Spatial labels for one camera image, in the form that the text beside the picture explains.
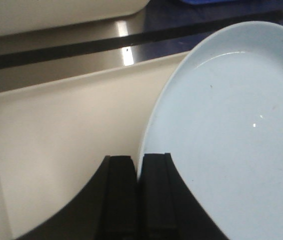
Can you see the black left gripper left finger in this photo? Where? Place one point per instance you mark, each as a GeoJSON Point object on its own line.
{"type": "Point", "coordinates": [105, 209]}

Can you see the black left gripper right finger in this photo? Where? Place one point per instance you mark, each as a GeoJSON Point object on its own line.
{"type": "Point", "coordinates": [168, 209]}

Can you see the light blue plate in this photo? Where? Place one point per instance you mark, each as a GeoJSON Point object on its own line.
{"type": "Point", "coordinates": [220, 116]}

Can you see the cream plastic tray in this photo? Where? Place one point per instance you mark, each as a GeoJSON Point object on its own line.
{"type": "Point", "coordinates": [53, 136]}

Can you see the black tape strip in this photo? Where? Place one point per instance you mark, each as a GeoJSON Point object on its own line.
{"type": "Point", "coordinates": [16, 59]}

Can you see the stacked blue crate bottom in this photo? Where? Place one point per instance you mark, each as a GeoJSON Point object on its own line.
{"type": "Point", "coordinates": [205, 2]}

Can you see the cream storage bin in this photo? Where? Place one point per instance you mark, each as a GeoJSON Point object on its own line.
{"type": "Point", "coordinates": [20, 16]}

